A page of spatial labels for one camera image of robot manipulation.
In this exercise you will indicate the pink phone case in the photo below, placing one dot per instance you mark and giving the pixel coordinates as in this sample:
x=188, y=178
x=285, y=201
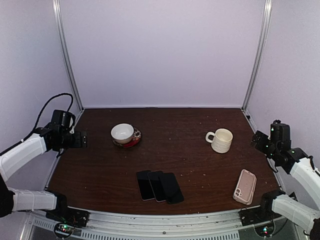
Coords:
x=246, y=186

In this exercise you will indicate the right circuit board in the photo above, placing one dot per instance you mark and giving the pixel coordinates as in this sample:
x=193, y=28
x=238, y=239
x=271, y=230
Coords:
x=265, y=231

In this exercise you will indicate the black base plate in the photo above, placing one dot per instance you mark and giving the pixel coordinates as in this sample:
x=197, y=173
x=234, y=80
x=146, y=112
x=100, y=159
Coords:
x=73, y=217
x=256, y=215

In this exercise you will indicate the left circuit board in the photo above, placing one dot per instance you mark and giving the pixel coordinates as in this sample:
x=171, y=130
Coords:
x=62, y=230

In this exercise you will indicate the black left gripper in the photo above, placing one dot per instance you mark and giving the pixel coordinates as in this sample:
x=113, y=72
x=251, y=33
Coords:
x=77, y=143

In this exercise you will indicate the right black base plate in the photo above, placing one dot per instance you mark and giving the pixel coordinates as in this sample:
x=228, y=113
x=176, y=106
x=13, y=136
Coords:
x=256, y=215

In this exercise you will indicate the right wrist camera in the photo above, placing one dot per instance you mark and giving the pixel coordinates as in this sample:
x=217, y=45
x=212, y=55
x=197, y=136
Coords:
x=280, y=132

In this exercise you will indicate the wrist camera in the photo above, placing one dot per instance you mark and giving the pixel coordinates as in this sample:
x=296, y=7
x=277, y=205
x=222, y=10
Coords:
x=63, y=118
x=280, y=132

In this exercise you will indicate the cream ceramic mug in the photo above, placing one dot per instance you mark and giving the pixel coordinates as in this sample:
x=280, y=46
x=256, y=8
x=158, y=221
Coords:
x=220, y=140

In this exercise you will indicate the aluminium frame post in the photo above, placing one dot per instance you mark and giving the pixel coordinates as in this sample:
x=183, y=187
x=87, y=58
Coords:
x=66, y=57
x=264, y=30

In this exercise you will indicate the white ceramic bowl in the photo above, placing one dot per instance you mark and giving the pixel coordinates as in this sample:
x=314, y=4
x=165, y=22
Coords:
x=122, y=133

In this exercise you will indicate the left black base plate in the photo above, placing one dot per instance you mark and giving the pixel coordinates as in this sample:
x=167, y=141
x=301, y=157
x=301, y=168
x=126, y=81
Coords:
x=73, y=217

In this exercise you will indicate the right aluminium frame post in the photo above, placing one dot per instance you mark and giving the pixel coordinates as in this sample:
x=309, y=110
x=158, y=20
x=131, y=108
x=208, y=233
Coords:
x=264, y=30

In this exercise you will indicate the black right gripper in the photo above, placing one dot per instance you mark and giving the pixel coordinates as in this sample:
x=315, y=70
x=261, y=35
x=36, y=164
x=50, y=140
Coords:
x=259, y=145

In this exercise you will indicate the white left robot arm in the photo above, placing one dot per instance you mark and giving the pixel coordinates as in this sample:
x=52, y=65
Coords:
x=40, y=141

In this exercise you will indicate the left aluminium frame post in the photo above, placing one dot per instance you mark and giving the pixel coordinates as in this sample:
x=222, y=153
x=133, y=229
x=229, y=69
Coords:
x=66, y=57

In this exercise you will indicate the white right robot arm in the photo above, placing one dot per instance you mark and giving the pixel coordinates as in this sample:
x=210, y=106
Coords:
x=300, y=166

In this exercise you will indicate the circuit board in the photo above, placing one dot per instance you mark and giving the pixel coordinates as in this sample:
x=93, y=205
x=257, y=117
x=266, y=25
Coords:
x=265, y=231
x=62, y=230

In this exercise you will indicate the black smartphone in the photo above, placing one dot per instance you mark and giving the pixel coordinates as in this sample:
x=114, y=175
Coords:
x=156, y=185
x=171, y=188
x=145, y=188

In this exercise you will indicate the aluminium front rail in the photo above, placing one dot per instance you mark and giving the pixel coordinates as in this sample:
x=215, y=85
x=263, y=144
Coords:
x=224, y=225

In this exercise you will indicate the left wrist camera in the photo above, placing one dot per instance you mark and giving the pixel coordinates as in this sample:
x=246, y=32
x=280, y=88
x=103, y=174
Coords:
x=63, y=118

